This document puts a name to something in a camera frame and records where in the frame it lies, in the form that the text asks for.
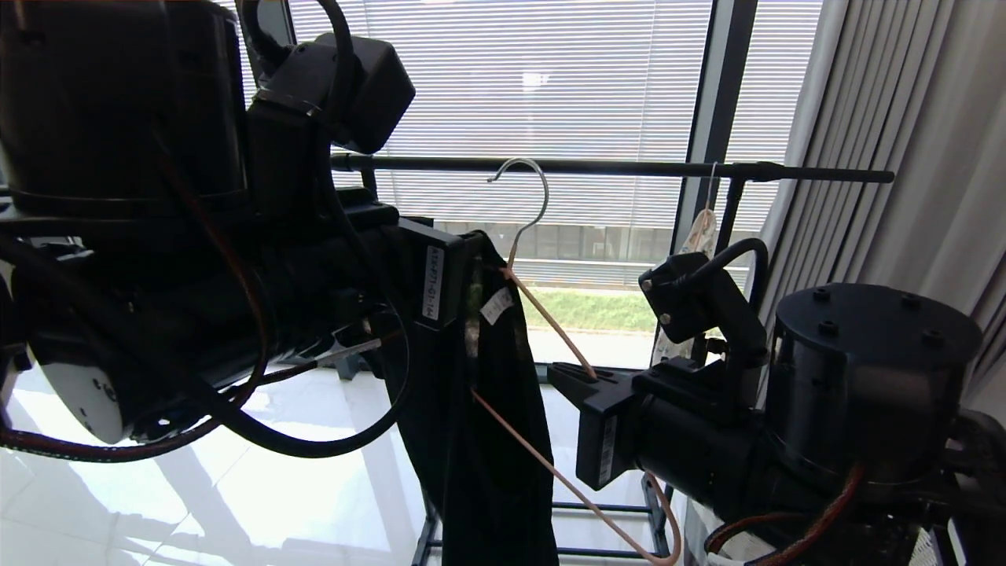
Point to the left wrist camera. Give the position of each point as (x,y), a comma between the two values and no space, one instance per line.
(432,275)

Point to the cream printed garment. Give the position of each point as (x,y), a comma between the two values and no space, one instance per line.
(699,236)

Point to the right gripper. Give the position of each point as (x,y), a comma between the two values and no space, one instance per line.
(676,440)

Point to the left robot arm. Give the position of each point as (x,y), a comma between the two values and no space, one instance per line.
(118,118)

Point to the window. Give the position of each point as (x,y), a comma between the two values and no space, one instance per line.
(723,118)

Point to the brown curtain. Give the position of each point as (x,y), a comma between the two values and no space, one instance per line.
(904,118)

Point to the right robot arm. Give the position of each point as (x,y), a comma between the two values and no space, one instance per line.
(864,369)

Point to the pink clothes hanger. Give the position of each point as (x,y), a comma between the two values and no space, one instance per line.
(711,185)
(550,314)

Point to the black clothes rack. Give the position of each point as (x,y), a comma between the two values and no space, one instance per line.
(629,167)

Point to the black garment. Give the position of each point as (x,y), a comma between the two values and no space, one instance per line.
(487,440)

